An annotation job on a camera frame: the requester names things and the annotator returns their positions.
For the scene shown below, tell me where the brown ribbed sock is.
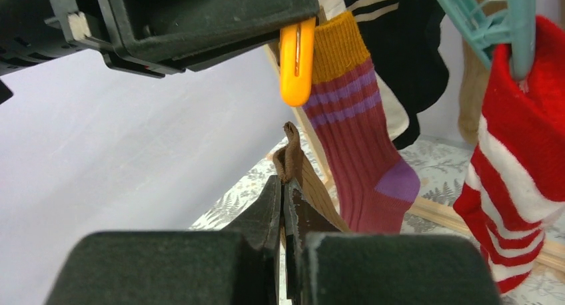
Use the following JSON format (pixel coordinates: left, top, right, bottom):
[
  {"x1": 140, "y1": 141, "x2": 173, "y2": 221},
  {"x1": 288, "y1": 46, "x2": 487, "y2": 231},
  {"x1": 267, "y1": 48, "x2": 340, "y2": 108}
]
[{"x1": 458, "y1": 0, "x2": 490, "y2": 145}]

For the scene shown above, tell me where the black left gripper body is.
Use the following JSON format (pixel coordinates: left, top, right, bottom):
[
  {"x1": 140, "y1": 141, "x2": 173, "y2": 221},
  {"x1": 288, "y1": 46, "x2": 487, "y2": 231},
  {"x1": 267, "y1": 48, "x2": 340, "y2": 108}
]
[{"x1": 1, "y1": 0, "x2": 319, "y2": 78}]

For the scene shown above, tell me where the maroon sock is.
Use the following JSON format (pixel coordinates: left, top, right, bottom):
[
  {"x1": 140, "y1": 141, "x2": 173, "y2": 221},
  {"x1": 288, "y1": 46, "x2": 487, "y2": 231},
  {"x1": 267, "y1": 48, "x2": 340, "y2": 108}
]
[{"x1": 303, "y1": 12, "x2": 420, "y2": 234}]

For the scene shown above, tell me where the tan ribbed sock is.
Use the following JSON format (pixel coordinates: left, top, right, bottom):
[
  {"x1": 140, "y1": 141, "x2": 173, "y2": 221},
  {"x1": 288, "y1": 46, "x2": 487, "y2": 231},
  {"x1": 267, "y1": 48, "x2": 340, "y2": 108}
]
[{"x1": 272, "y1": 121, "x2": 351, "y2": 232}]

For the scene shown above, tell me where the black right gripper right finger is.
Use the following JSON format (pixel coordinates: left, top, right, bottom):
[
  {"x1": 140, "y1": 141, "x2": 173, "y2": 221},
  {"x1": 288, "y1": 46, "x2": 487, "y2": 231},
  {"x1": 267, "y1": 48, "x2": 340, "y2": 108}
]
[{"x1": 282, "y1": 179, "x2": 338, "y2": 304}]

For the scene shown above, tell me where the black striped sock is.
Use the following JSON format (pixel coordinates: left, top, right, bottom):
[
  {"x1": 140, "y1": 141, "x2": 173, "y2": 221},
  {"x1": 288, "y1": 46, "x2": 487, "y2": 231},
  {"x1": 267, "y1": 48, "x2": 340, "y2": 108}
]
[{"x1": 344, "y1": 0, "x2": 449, "y2": 150}]

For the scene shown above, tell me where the red white striped sock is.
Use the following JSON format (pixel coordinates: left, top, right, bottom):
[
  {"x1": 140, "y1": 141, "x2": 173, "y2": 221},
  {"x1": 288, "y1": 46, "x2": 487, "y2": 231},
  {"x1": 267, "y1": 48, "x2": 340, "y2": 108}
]
[{"x1": 453, "y1": 15, "x2": 564, "y2": 294}]

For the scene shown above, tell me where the orange clothes peg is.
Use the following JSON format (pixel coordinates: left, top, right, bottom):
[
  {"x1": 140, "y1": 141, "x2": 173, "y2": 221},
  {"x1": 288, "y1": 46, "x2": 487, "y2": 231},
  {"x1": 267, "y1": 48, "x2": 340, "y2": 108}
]
[{"x1": 279, "y1": 17, "x2": 316, "y2": 107}]

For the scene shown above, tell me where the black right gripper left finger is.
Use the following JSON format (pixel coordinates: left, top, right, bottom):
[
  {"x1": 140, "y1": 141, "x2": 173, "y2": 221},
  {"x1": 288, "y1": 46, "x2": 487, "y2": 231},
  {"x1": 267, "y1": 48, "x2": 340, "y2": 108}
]
[{"x1": 223, "y1": 175, "x2": 282, "y2": 304}]

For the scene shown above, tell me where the teal clothes peg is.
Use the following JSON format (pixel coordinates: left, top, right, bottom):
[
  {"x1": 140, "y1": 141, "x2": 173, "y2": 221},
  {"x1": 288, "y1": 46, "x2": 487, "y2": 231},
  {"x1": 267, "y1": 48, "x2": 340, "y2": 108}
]
[{"x1": 437, "y1": 0, "x2": 536, "y2": 81}]

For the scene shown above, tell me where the wooden hanger rack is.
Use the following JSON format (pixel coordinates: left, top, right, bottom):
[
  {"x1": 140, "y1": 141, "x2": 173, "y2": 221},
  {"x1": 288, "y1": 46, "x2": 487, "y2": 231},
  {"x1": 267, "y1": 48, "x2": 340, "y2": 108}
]
[{"x1": 263, "y1": 45, "x2": 565, "y2": 273}]

